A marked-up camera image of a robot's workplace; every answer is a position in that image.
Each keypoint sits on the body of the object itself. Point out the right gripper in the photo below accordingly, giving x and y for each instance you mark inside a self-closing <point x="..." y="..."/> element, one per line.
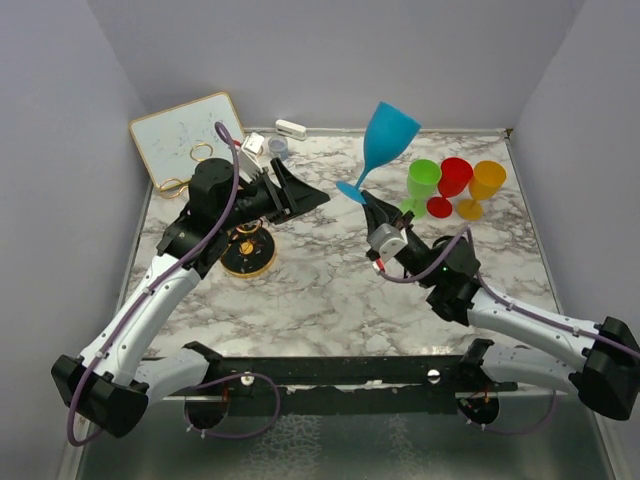
<point x="380" y="213"/>

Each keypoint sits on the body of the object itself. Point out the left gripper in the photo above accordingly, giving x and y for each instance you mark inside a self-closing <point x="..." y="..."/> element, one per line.
<point x="293" y="196"/>

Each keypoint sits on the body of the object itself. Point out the green wine glass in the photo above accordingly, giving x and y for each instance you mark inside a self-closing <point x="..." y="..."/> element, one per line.
<point x="422" y="181"/>

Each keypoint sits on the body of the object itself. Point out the blue wine glass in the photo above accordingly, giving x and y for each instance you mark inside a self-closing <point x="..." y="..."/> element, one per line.
<point x="388" y="134"/>

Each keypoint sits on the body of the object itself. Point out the red wine glass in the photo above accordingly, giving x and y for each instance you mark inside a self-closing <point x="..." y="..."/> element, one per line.
<point x="455" y="176"/>

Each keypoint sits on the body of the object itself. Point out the orange wine glass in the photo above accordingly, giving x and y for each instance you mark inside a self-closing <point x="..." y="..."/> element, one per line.
<point x="488" y="178"/>

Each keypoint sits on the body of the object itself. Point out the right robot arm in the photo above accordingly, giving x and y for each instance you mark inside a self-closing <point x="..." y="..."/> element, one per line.
<point x="602" y="358"/>

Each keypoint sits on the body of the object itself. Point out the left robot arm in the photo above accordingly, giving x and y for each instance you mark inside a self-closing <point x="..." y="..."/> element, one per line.
<point x="109" y="383"/>

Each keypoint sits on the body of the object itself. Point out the white whiteboard eraser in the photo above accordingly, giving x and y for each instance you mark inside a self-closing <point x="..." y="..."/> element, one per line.
<point x="290" y="129"/>

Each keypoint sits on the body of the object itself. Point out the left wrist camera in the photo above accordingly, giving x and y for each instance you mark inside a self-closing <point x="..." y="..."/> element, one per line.
<point x="248" y="151"/>

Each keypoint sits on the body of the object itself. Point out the gold wire glass rack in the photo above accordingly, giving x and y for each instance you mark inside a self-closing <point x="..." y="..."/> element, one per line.
<point x="242" y="246"/>

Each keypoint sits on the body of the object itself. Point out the whiteboard with wooden frame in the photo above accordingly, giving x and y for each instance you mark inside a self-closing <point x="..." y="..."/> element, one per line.
<point x="173" y="141"/>

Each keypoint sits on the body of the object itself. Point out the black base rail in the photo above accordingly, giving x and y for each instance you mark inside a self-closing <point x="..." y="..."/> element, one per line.
<point x="358" y="385"/>

